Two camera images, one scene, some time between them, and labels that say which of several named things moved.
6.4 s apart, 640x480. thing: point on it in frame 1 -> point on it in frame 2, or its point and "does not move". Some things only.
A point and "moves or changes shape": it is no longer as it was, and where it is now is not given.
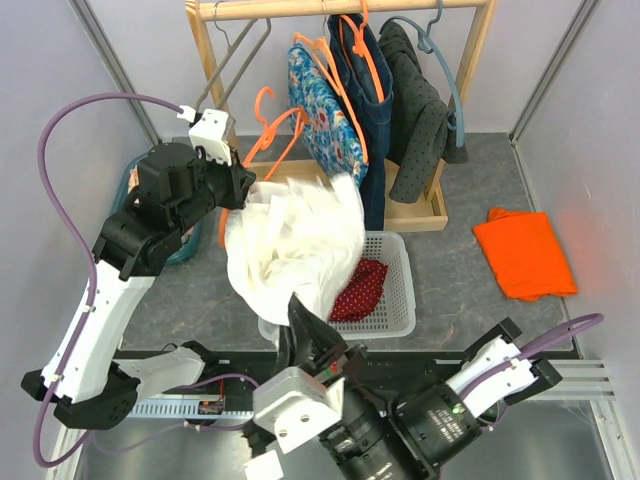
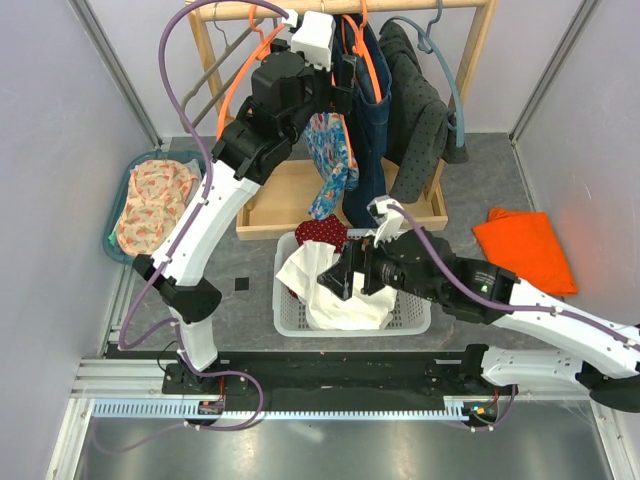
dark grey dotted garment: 422,128 does not move
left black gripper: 239,180 -> 342,96
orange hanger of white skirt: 264,135 moves or changes shape
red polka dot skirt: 360,294 -> 330,230
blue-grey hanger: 427,45 does not move
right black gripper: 324,346 -> 359,255
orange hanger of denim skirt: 361,48 does not move
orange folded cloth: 525,254 does not move
